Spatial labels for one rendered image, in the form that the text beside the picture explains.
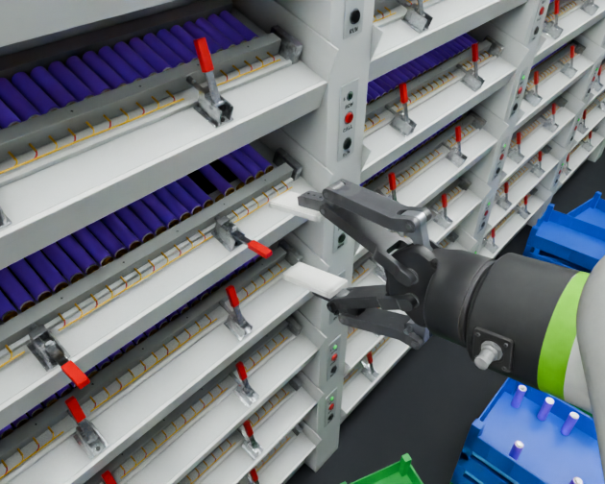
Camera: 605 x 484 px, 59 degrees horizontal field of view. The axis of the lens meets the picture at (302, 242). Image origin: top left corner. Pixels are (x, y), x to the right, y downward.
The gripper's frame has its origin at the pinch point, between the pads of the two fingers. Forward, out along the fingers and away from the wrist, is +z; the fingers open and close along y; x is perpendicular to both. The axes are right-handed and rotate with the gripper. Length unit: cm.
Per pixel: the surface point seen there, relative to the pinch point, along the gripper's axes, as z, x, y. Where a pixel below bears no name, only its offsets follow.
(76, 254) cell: 25.8, -13.6, 2.2
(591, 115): 33, 207, 54
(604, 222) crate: 17, 188, 92
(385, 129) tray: 21.2, 44.8, 5.1
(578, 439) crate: -17, 55, 72
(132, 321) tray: 17.7, -13.0, 9.5
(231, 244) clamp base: 17.8, 3.5, 7.4
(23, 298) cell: 24.1, -21.2, 3.5
